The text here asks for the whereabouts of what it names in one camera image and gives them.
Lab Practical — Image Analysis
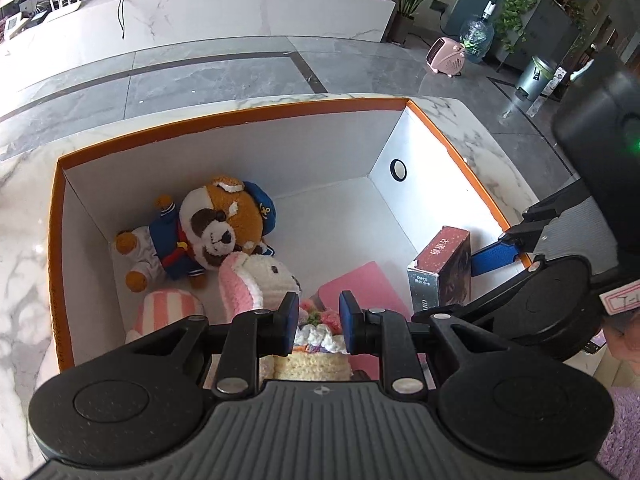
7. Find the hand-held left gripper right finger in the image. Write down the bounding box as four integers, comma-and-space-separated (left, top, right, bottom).
340, 290, 511, 397

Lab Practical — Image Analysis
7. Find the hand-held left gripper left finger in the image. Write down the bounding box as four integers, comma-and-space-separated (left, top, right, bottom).
125, 291, 300, 397

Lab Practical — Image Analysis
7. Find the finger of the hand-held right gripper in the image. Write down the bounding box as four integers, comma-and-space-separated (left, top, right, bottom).
411, 255, 548, 331
470, 180, 593, 277

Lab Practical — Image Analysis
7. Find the pink notebook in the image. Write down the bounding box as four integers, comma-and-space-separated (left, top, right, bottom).
317, 260, 431, 378

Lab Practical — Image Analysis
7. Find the dark printed card box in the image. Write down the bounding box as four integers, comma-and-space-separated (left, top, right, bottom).
406, 226, 473, 313

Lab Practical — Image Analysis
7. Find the crochet bunny doll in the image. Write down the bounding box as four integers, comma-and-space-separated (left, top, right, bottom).
217, 252, 353, 381

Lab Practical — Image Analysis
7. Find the pink striped plush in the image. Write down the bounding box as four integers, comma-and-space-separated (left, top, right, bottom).
125, 290, 207, 346

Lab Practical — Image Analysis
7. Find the sailor bear plush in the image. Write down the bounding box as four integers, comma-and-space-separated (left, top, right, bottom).
114, 175, 278, 294

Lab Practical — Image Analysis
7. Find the orange cardboard box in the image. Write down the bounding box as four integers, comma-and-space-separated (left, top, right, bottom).
47, 97, 533, 368

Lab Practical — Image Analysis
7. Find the person's right hand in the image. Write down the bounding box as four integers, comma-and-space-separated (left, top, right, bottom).
602, 310, 640, 362

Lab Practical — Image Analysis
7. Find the silver trash can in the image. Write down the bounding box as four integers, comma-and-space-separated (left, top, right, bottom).
515, 55, 559, 104

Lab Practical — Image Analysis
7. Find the grey cabinet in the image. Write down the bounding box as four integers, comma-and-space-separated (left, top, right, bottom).
492, 0, 587, 82

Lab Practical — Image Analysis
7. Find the leafy green plant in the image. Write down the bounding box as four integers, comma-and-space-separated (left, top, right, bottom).
495, 0, 562, 56

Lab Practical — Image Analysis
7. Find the blue water jug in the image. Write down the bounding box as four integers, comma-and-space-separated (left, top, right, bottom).
459, 1, 496, 65

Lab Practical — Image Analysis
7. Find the pink heater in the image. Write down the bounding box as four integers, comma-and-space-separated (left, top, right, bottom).
426, 37, 469, 79

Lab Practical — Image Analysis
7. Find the person's purple fuzzy clothing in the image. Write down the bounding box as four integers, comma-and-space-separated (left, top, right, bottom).
595, 385, 640, 480

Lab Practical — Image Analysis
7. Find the tall potted floor plant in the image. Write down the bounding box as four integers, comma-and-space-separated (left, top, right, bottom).
382, 0, 459, 46

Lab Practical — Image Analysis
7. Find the white marble television console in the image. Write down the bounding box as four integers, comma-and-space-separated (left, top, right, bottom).
0, 0, 397, 68

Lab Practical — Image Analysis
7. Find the small white display device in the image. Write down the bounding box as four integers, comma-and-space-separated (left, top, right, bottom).
2, 15, 29, 41

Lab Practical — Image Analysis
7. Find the black cable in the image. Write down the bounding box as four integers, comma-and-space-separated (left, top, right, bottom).
116, 0, 157, 39

